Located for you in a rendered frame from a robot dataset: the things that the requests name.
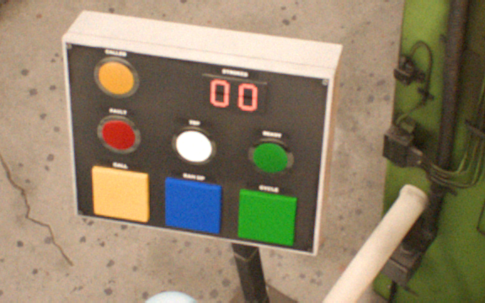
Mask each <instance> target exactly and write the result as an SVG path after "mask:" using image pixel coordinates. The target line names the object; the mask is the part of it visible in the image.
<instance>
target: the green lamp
mask: <svg viewBox="0 0 485 303"><path fill-rule="evenodd" d="M253 160H254V162H255V163H256V164H257V166H258V167H260V168H261V169H262V170H264V171H266V172H270V173H276V172H279V171H281V170H283V169H284V168H285V167H286V165H287V163H288V157H287V155H286V153H285V151H284V150H283V149H282V148H280V147H279V146H277V145H273V144H263V145H262V146H259V147H258V148H257V149H256V150H255V152H254V154H253Z"/></svg>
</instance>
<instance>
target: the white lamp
mask: <svg viewBox="0 0 485 303"><path fill-rule="evenodd" d="M177 148H178V150H179V153H180V154H181V155H182V156H183V157H184V158H186V159H188V160H190V161H193V162H200V161H203V160H205V159H206V158H207V157H208V156H209V155H210V153H211V146H210V143H209V142H208V140H206V138H204V137H203V136H202V135H200V134H198V133H194V132H188V133H184V134H182V135H181V136H180V137H179V138H178V141H177Z"/></svg>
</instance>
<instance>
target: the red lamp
mask: <svg viewBox="0 0 485 303"><path fill-rule="evenodd" d="M102 135H103V138H104V140H105V142H106V143H107V144H108V145H109V146H111V147H113V148H114V149H117V150H126V149H129V148H131V147H132V146H133V145H134V142H135V134H134V132H133V130H132V129H131V128H130V126H128V125H127V124H125V123H123V122H120V121H110V122H109V123H107V124H106V125H105V126H104V128H103V129H102Z"/></svg>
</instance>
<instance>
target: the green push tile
mask: <svg viewBox="0 0 485 303"><path fill-rule="evenodd" d="M297 201H298V198H297V197H290V196H285V195H280V194H270V193H265V192H259V191H253V190H248V189H241V191H240V195H239V217H238V236H239V237H244V238H249V239H255V240H260V241H266V242H275V243H280V244H285V245H293V243H294V241H295V233H296V212H297Z"/></svg>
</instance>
